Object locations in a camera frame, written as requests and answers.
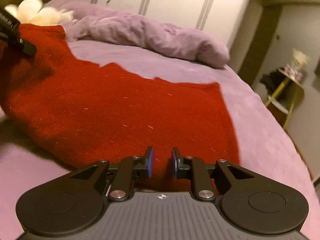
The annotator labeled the dark wooden door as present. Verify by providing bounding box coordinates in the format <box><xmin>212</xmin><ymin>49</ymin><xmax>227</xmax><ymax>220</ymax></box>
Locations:
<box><xmin>238</xmin><ymin>5</ymin><xmax>283</xmax><ymax>87</ymax></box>

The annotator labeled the yellow legged side table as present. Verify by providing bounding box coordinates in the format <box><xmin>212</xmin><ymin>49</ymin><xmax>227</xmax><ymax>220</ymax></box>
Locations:
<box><xmin>265</xmin><ymin>68</ymin><xmax>304</xmax><ymax>129</ymax></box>

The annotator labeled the black cloth on table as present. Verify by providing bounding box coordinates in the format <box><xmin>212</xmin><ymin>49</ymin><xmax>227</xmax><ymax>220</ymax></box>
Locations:
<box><xmin>259</xmin><ymin>69</ymin><xmax>285</xmax><ymax>95</ymax></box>

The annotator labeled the red knit cardigan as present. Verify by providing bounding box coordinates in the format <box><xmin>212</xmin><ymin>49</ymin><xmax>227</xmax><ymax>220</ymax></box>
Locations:
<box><xmin>1</xmin><ymin>24</ymin><xmax>240</xmax><ymax>191</ymax></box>

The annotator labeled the purple crumpled duvet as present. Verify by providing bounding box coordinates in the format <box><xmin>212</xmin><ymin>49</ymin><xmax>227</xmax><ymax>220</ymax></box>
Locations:
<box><xmin>46</xmin><ymin>0</ymin><xmax>230</xmax><ymax>68</ymax></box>

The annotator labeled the wrapped flower bouquet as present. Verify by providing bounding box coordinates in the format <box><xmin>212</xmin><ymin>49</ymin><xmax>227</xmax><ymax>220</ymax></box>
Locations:
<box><xmin>285</xmin><ymin>48</ymin><xmax>310</xmax><ymax>83</ymax></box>

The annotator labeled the cream flower shaped pillow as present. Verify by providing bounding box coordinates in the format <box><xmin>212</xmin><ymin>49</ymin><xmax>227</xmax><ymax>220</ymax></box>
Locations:
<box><xmin>4</xmin><ymin>0</ymin><xmax>74</xmax><ymax>26</ymax></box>

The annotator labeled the purple bed sheet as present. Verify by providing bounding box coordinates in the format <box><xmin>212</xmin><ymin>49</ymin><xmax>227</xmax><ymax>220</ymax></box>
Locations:
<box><xmin>1</xmin><ymin>40</ymin><xmax>319</xmax><ymax>239</ymax></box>

